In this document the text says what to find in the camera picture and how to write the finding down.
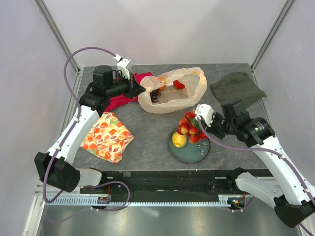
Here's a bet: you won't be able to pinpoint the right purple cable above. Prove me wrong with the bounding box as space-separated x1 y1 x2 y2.
195 118 315 236

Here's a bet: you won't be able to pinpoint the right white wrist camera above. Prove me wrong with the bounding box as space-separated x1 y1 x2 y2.
194 104 215 127

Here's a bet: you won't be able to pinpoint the red fake cherry bunch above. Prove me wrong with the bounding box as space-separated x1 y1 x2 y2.
176 111 207 146

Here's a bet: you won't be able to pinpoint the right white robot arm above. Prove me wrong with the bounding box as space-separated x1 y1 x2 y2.
195 101 315 228

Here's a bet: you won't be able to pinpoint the dark fake grapes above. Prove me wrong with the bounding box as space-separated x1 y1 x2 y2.
150 89 161 103

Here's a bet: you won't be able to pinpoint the fake orange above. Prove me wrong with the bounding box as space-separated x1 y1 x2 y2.
158 77 166 91

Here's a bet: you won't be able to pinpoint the purple cable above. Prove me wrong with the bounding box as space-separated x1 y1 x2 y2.
195 118 315 236
42 46 131 224

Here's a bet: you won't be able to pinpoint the red fake pepper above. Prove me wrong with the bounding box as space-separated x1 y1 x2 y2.
173 80 185 90

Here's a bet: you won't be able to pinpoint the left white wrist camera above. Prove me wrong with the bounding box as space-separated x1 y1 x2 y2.
114 54 134 80

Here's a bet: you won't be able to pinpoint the yellow fake lemon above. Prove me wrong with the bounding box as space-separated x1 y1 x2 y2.
172 132 187 148

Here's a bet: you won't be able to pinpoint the slotted cable duct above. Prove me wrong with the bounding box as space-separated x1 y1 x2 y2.
50 196 231 207

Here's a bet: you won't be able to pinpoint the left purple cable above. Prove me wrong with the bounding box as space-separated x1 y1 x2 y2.
42 46 131 224

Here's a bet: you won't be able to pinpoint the red cloth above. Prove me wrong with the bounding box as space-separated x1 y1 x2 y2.
105 72 153 112

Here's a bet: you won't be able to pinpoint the blue ceramic plate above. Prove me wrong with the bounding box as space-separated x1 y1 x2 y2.
167 129 210 164

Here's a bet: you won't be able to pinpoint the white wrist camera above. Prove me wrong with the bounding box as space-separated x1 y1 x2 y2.
114 54 134 80
194 104 215 127

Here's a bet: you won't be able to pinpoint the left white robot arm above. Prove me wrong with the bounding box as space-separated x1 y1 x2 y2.
34 62 145 193

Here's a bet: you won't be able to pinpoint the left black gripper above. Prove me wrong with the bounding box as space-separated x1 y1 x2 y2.
106 71 145 99

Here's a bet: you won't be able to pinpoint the translucent plastic bag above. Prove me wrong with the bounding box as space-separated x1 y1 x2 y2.
138 67 208 114

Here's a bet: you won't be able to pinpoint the floral orange cloth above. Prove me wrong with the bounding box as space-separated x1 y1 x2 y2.
81 112 134 164

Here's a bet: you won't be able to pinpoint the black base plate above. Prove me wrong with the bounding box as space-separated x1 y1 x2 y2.
79 168 256 197

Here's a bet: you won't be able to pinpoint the olive green cloth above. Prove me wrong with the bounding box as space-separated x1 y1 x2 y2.
210 72 267 108

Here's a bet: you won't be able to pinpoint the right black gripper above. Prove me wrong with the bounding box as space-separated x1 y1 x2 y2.
202 111 237 140

